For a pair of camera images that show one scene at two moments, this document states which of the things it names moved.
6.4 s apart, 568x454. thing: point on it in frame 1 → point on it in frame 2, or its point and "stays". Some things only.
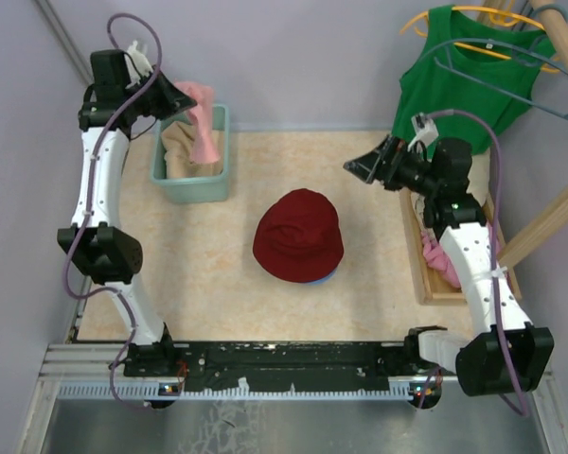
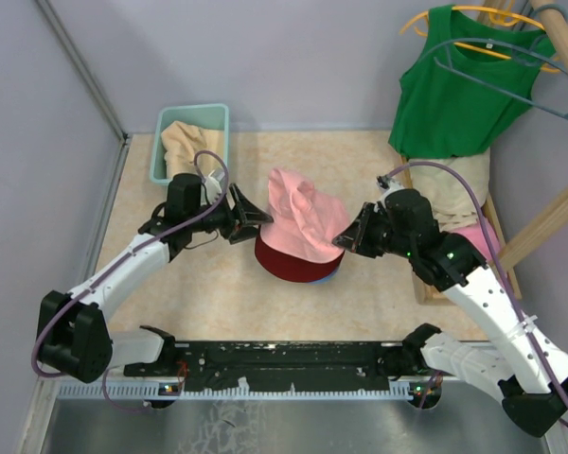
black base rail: (357, 366) stays
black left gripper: (172, 99) → (238, 226)
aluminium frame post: (65, 39) stays
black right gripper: (381, 164) → (354, 237)
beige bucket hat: (178, 144) stays
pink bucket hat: (204, 147) → (304, 223)
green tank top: (472, 81) stays
